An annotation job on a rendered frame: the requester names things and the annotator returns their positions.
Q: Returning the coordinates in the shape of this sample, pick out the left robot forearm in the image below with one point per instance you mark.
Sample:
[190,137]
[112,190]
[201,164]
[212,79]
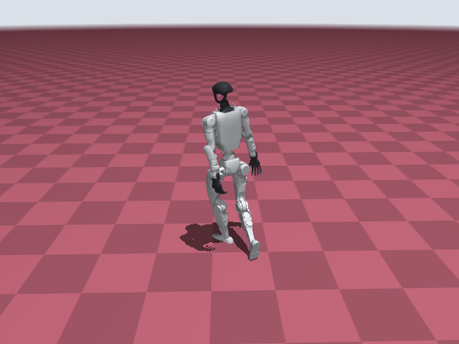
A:
[214,167]

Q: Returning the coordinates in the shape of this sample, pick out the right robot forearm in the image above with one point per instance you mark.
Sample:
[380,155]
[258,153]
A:
[251,145]

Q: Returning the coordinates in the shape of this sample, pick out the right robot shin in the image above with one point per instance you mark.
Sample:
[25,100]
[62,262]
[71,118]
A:
[246,221]

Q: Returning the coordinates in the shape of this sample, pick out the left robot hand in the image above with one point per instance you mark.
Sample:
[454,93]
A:
[217,185]

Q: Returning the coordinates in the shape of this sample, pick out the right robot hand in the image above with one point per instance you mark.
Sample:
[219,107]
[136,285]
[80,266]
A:
[254,162]

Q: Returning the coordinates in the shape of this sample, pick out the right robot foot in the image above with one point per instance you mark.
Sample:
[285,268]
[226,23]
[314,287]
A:
[254,249]

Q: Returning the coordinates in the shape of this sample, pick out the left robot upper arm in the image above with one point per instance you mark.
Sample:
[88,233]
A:
[208,124]

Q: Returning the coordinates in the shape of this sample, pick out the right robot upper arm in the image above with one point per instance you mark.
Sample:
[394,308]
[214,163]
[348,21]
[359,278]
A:
[246,132]

